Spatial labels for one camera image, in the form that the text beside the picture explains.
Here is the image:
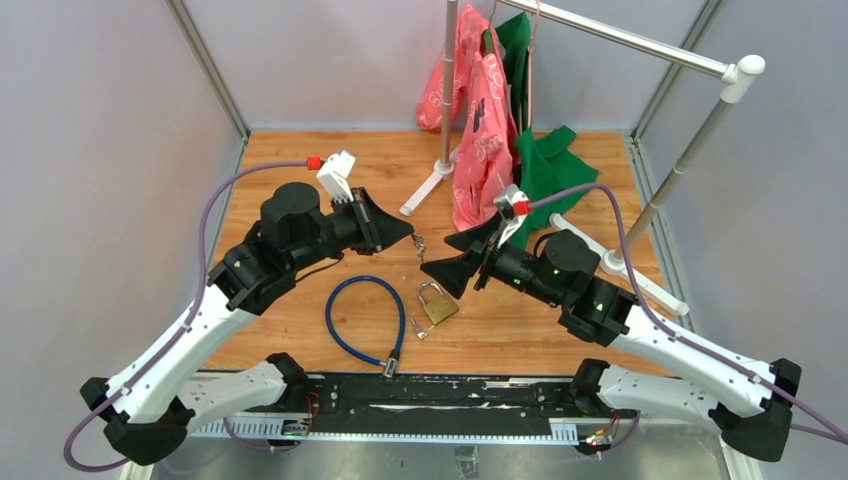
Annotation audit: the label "pink patterned garment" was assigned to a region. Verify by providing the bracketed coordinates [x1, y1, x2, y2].
[449, 4, 517, 231]

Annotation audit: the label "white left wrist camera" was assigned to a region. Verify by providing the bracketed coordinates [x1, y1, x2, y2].
[316, 150, 357, 203]

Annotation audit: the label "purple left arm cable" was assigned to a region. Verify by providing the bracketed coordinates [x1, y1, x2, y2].
[63, 157, 325, 474]

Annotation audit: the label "metal clothes rack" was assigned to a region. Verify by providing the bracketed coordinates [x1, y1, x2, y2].
[399, 1, 766, 318]

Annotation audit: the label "brass padlock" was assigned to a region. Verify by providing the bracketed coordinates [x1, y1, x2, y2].
[417, 281, 459, 325]

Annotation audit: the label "aluminium frame rail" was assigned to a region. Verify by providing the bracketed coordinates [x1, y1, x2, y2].
[165, 0, 250, 143]

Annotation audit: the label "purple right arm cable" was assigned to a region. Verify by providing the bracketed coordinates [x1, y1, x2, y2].
[513, 182, 848, 446]

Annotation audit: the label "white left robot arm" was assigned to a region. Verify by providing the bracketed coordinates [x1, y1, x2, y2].
[81, 182, 413, 465]

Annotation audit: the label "small silver cable-lock keys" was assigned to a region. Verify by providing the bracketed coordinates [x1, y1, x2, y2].
[410, 318, 429, 340]

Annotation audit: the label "pink clothes hanger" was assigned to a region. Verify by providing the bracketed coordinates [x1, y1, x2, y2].
[487, 1, 541, 139]

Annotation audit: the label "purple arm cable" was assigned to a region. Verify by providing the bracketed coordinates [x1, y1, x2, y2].
[513, 182, 848, 446]
[63, 157, 325, 474]

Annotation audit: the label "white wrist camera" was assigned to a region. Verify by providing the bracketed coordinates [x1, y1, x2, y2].
[316, 150, 357, 203]
[494, 184, 531, 249]

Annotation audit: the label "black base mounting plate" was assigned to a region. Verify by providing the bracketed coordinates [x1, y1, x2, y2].
[257, 372, 634, 440]

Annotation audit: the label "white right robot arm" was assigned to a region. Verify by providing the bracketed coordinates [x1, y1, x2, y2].
[421, 219, 801, 462]

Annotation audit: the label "green garment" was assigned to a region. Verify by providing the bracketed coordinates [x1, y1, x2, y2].
[484, 10, 600, 250]

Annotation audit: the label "silver padlock keys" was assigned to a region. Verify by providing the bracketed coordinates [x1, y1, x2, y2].
[412, 233, 427, 263]

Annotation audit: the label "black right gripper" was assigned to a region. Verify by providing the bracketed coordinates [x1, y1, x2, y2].
[420, 212, 565, 309]

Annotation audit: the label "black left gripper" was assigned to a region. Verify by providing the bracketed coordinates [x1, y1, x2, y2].
[290, 187, 415, 273]

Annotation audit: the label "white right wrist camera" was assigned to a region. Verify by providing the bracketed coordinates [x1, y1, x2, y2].
[494, 184, 531, 249]

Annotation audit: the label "blue cable lock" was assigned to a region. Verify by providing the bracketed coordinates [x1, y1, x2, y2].
[324, 275, 407, 379]

